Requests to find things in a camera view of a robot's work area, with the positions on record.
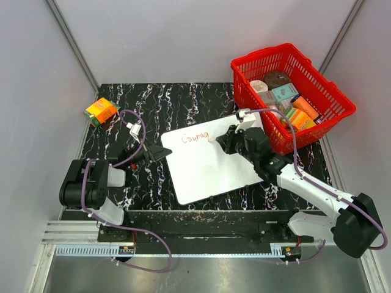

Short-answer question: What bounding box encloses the yellow green sponge pack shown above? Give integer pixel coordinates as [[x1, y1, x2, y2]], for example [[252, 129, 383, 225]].
[[280, 107, 316, 131]]

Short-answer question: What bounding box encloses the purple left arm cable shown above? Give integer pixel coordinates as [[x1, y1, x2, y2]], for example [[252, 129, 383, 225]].
[[79, 109, 174, 273]]

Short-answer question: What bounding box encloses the orange blue box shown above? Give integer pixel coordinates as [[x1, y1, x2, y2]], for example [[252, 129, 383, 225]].
[[290, 94, 321, 121]]

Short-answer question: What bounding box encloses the brown round lid jar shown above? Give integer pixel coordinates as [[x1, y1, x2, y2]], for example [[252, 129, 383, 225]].
[[263, 71, 291, 90]]

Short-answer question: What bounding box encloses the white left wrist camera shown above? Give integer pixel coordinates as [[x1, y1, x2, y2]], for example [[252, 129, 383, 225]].
[[126, 123, 142, 144]]

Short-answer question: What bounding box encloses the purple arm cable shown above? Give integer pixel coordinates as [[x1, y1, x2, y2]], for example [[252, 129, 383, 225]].
[[244, 109, 389, 265], [79, 109, 174, 273]]

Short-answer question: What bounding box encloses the teal cardboard box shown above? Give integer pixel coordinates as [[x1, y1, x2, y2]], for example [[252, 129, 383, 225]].
[[271, 82, 299, 103]]

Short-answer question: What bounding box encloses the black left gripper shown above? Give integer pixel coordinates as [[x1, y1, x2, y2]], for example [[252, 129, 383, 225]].
[[123, 136, 172, 167]]

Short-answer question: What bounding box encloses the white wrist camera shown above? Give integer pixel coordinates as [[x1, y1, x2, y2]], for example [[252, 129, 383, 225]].
[[126, 123, 142, 144], [235, 109, 256, 134]]

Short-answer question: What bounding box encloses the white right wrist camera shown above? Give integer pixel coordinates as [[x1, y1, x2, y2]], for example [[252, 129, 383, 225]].
[[235, 109, 256, 134]]

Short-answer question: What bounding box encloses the white toilet paper roll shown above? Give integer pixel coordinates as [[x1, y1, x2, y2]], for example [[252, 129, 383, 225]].
[[249, 79, 269, 94]]

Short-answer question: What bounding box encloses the orange green snack box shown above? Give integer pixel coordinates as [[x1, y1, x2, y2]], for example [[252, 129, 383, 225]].
[[83, 98, 120, 128]]

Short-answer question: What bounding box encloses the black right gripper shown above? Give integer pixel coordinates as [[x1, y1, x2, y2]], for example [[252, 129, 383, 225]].
[[217, 124, 258, 165]]

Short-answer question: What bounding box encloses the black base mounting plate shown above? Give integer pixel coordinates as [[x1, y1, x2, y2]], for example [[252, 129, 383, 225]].
[[97, 210, 315, 248]]

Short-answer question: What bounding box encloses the red plastic shopping basket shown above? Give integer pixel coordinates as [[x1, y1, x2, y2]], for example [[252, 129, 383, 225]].
[[231, 43, 356, 154]]

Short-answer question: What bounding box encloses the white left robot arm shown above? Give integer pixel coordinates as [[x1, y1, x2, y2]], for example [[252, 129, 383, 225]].
[[59, 143, 172, 242]]

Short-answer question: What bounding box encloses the white whiteboard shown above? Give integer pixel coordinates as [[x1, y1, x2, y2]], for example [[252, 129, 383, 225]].
[[161, 114, 263, 206]]

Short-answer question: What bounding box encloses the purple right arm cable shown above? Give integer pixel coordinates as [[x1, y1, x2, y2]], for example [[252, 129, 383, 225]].
[[244, 109, 389, 265]]

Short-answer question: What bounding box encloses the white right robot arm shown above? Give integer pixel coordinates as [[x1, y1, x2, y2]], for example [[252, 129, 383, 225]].
[[216, 126, 388, 258]]

